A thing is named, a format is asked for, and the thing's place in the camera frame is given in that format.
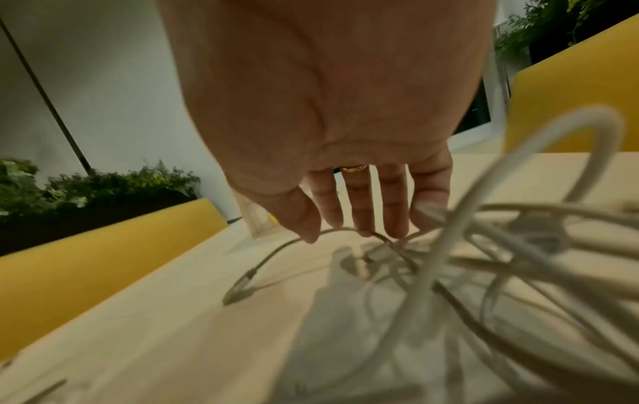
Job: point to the glass window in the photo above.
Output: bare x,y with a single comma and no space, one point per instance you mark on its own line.
474,114

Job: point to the white table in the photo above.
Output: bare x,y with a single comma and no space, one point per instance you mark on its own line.
149,335

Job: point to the yellow bench right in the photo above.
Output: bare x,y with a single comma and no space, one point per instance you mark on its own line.
574,98

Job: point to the yellow bench backrest cushion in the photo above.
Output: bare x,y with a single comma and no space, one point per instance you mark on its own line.
90,268

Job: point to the green plant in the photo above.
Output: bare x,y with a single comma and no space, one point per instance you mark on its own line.
539,23
100,189

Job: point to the translucent plastic drawer box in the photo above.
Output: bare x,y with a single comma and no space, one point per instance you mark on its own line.
257,223

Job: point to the white roller blind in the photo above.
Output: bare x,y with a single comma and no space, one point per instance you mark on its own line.
125,98

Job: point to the person's right hand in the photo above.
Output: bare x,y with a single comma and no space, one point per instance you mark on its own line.
319,98

